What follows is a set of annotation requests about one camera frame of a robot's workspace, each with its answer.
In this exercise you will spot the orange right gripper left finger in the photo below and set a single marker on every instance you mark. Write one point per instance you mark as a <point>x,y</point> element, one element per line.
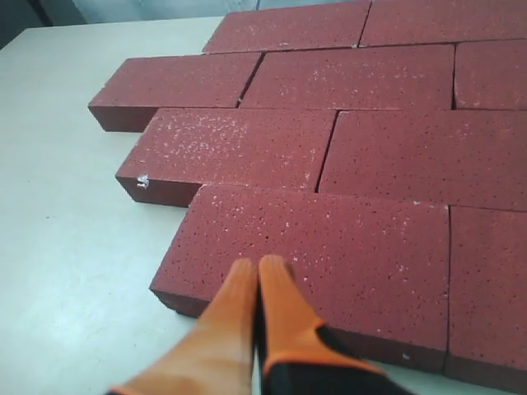
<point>217,355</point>

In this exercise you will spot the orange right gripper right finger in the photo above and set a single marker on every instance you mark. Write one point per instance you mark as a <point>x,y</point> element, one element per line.
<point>296,360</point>

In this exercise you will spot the red brick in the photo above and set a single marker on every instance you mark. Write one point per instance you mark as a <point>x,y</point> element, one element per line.
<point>388,78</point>
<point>468,158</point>
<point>491,75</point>
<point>375,270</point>
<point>322,26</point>
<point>433,22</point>
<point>183,149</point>
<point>487,311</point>
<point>141,86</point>

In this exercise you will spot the red brick top back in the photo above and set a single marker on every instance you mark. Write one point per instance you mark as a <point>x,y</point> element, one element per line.
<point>141,86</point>

